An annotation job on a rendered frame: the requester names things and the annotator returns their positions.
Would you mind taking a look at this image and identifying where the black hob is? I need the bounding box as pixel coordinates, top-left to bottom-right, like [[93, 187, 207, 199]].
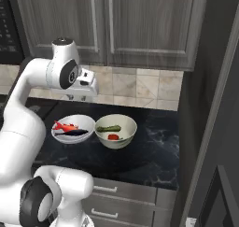
[[25, 96, 68, 121]]

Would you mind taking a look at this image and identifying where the red fish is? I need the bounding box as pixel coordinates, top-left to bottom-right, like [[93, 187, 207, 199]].
[[52, 121, 79, 135]]

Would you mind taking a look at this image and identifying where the red bell pepper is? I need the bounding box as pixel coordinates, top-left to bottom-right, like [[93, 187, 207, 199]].
[[107, 133, 121, 142]]

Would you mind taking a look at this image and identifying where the black microwave oven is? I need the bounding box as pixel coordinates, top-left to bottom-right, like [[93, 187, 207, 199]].
[[0, 0, 25, 65]]

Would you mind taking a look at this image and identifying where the silver cupboard door handle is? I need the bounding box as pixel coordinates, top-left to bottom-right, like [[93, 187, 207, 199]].
[[107, 0, 116, 54], [90, 0, 100, 53]]

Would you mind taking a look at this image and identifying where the grey wood cupboard door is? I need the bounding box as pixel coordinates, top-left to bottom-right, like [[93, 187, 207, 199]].
[[105, 0, 209, 72], [13, 0, 107, 66]]

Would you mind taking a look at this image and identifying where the grey drawer front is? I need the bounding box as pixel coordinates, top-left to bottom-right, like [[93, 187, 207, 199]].
[[81, 192, 156, 227], [91, 177, 158, 205]]

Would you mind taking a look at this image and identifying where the white bowl with vegetables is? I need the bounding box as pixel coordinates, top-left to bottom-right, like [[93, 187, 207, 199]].
[[93, 113, 138, 150]]

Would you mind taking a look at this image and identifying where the silver drawer handle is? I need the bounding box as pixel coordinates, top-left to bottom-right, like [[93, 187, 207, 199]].
[[92, 184, 119, 193], [91, 207, 120, 220]]

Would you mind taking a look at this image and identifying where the dark blue fish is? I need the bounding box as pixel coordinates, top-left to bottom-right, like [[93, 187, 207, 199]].
[[54, 128, 90, 137]]

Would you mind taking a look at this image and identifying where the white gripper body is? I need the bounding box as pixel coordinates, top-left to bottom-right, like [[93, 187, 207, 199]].
[[50, 82, 100, 98]]

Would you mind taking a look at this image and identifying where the dark fridge door handle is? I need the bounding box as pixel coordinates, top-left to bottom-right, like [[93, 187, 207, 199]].
[[198, 164, 239, 227]]

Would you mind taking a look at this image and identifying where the dark grey fridge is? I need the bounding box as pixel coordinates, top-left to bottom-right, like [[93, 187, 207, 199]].
[[170, 0, 239, 227]]

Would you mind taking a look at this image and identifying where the white bowl with fish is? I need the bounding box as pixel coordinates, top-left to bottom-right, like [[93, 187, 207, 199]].
[[50, 114, 96, 146]]

